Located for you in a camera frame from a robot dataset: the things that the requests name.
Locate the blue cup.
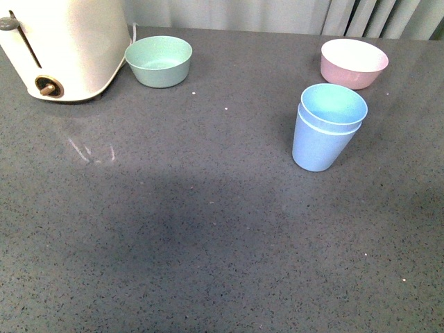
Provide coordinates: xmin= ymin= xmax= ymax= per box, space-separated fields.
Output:
xmin=292 ymin=103 xmax=361 ymax=172
xmin=300 ymin=83 xmax=368 ymax=133

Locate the green bowl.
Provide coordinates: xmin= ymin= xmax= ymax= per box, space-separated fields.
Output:
xmin=125 ymin=35 xmax=193 ymax=88

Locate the pink bowl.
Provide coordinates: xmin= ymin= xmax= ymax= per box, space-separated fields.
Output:
xmin=321 ymin=39 xmax=389 ymax=90

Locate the white two-slot toaster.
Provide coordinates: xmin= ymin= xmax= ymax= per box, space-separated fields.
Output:
xmin=1 ymin=0 xmax=131 ymax=101

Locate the grey curtain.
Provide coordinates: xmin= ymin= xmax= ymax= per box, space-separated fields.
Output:
xmin=123 ymin=0 xmax=443 ymax=40

